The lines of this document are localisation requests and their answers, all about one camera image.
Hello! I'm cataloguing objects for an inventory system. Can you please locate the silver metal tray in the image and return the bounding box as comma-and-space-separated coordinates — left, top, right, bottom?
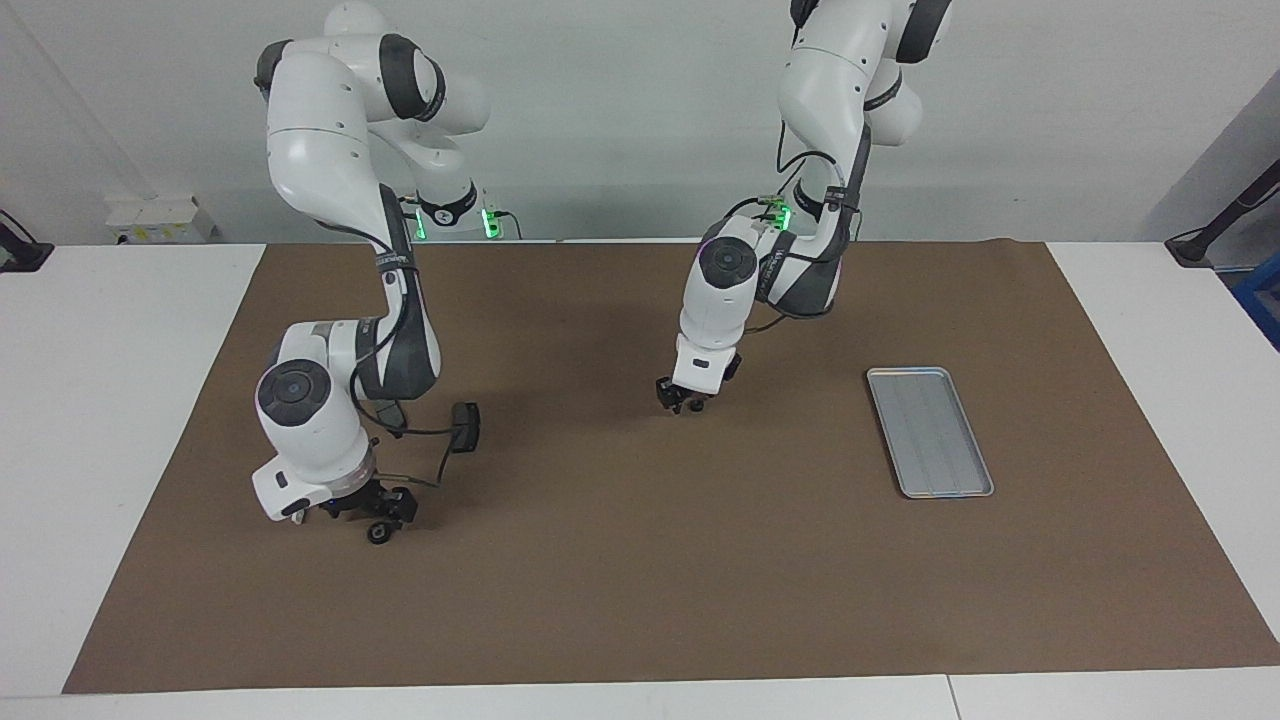
866, 366, 996, 500

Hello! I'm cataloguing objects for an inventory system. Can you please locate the brown table mat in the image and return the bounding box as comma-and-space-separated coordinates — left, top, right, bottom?
62, 240, 1280, 696

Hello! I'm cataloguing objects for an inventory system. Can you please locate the white power strip box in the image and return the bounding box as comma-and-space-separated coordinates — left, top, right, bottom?
105, 195, 216, 244

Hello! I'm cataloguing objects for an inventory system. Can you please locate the black table clamp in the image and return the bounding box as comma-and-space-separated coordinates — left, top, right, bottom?
0, 210, 54, 273

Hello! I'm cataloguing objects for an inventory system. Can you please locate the black angled stand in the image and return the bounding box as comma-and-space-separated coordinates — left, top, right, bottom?
1165, 160, 1280, 269

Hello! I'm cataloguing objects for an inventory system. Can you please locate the blue box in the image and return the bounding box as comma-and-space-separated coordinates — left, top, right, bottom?
1232, 250, 1280, 351

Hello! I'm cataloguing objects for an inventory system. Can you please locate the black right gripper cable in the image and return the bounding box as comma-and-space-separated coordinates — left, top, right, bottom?
352, 395, 459, 493

